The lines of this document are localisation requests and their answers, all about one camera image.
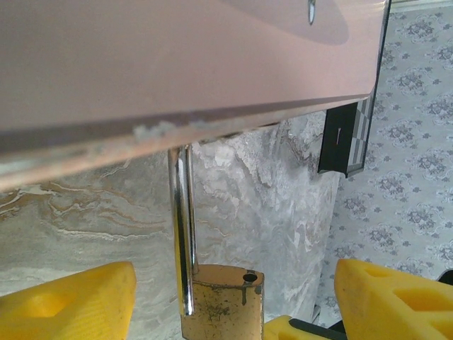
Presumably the pink acrylic panel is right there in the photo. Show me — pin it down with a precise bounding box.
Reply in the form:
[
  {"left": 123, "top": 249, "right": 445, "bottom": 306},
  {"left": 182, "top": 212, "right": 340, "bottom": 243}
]
[{"left": 0, "top": 0, "right": 392, "bottom": 194}]

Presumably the grey marble board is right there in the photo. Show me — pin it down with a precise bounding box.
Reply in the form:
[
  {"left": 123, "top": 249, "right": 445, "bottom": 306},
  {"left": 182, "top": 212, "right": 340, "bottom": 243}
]
[{"left": 0, "top": 118, "right": 341, "bottom": 340}]

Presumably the black checkered bracket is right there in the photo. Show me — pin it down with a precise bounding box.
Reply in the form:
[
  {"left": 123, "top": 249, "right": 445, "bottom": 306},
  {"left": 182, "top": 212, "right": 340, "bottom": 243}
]
[{"left": 318, "top": 93, "right": 378, "bottom": 179}]

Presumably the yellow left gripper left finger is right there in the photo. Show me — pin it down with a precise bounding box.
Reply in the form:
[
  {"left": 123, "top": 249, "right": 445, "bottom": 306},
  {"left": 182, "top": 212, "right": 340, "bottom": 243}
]
[{"left": 0, "top": 261, "right": 137, "bottom": 340}]

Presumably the brass padlock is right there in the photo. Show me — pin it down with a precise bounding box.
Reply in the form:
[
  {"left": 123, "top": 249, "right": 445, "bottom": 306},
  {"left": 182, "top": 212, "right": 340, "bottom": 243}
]
[{"left": 166, "top": 144, "right": 266, "bottom": 340}]

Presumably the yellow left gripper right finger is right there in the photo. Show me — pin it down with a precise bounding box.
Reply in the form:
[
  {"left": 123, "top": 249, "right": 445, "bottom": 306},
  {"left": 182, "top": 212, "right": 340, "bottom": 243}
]
[{"left": 334, "top": 258, "right": 453, "bottom": 340}]

